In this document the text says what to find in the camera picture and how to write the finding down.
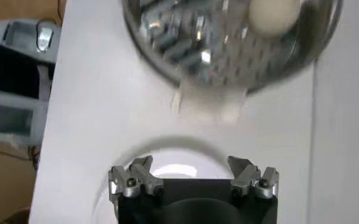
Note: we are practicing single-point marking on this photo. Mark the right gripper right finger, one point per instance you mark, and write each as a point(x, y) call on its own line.
point(252, 179)

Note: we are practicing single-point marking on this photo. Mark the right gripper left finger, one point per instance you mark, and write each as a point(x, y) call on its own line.
point(130, 182)

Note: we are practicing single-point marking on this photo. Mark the white steamed baozi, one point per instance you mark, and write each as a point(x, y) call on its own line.
point(273, 16)

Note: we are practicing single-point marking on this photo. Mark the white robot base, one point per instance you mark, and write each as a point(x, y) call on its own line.
point(14, 118)

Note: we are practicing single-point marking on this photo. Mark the perforated steel steamer basket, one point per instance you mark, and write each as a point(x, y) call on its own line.
point(197, 45)

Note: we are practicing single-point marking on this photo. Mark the white round plate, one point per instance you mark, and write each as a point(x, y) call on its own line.
point(197, 164)

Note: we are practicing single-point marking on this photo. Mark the cream electric cooking pot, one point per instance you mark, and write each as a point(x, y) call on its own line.
point(228, 117)

